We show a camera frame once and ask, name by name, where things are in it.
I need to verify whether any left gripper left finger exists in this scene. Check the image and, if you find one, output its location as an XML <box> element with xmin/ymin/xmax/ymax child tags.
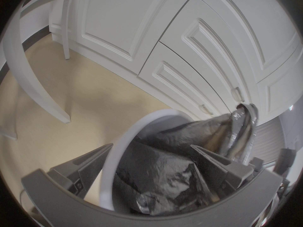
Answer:
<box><xmin>47</xmin><ymin>143</ymin><xmax>114</xmax><ymax>200</ymax></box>

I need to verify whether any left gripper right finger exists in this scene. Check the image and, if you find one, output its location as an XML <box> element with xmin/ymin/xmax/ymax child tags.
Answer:
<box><xmin>190</xmin><ymin>144</ymin><xmax>254</xmax><ymax>193</ymax></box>

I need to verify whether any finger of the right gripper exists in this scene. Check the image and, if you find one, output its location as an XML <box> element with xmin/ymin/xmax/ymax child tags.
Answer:
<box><xmin>245</xmin><ymin>103</ymin><xmax>259</xmax><ymax>163</ymax></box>

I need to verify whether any black plastic bag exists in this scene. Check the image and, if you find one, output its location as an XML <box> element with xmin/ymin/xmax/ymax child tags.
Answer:
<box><xmin>114</xmin><ymin>103</ymin><xmax>259</xmax><ymax>216</ymax></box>

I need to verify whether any white trash bin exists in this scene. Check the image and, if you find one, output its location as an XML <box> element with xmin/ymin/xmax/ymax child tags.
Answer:
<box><xmin>99</xmin><ymin>109</ymin><xmax>195</xmax><ymax>211</ymax></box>

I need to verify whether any white wardrobe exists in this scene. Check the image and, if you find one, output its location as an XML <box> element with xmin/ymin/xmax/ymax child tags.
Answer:
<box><xmin>48</xmin><ymin>0</ymin><xmax>303</xmax><ymax>127</ymax></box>

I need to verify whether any white chair dark grey seat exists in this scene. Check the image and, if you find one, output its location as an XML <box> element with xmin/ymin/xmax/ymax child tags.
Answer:
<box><xmin>0</xmin><ymin>0</ymin><xmax>74</xmax><ymax>140</ymax></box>

